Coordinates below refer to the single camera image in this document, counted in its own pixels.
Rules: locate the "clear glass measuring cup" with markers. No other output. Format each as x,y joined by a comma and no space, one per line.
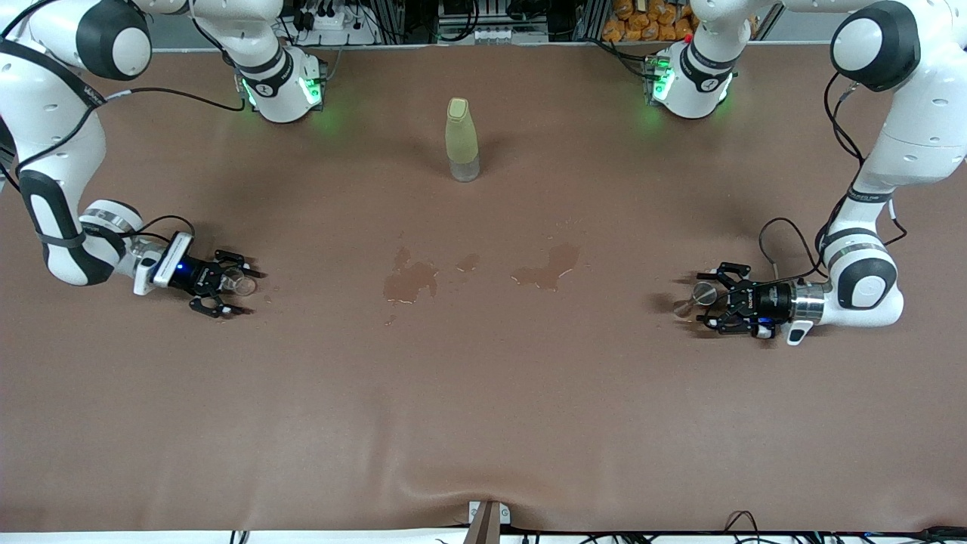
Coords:
243,285

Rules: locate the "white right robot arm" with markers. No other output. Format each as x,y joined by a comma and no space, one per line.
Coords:
53,113

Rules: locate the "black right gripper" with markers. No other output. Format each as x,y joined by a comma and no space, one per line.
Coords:
194,275

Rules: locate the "yellow-green bottle with clear base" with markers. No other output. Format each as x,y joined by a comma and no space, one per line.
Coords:
461,136

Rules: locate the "brown table mat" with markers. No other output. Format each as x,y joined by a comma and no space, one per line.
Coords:
483,415

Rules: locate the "large brown liquid puddle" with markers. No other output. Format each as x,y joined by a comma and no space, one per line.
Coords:
412,285

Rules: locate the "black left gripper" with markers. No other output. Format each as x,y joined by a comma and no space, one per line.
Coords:
769,300

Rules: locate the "orange snack packets pile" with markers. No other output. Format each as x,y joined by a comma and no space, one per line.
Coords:
642,23

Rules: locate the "white power strip with plugs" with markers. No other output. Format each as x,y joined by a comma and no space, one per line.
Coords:
332,21

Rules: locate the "small brown liquid puddle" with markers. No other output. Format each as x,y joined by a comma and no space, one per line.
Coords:
468,263

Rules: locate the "steel double cone jigger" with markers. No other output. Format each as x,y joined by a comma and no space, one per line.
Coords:
704,293

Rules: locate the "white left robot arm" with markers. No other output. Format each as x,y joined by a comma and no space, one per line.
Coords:
922,151

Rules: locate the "metal table clamp bracket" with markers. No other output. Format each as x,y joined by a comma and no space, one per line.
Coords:
489,521

